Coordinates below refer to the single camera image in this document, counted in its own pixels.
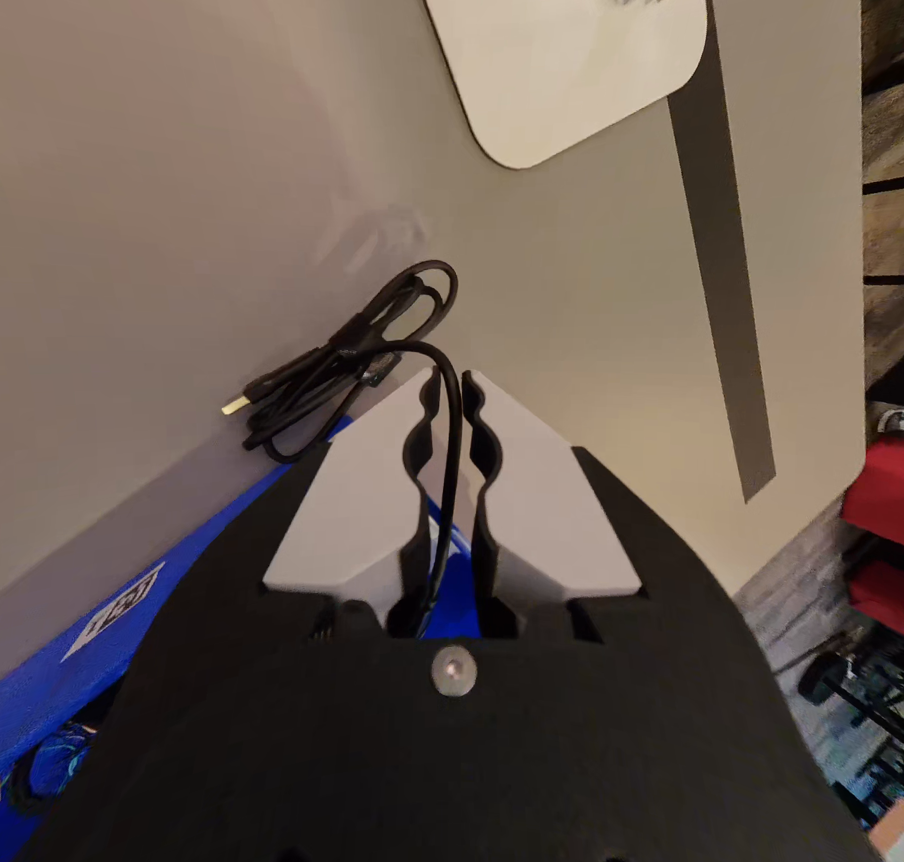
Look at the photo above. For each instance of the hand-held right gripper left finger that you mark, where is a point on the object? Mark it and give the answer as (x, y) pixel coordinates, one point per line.
(346, 516)

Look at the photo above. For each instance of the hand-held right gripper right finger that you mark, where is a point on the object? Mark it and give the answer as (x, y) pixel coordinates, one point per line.
(558, 516)

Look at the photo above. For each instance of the blue plastic bin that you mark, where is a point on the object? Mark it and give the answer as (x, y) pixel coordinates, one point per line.
(70, 671)

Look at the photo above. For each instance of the black white marker tag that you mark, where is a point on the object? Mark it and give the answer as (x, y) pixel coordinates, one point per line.
(116, 611)

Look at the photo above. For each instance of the red plastic bin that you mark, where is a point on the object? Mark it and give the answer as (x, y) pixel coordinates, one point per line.
(879, 480)

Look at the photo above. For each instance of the white document stand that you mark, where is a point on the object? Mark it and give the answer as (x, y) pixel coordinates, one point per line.
(565, 57)

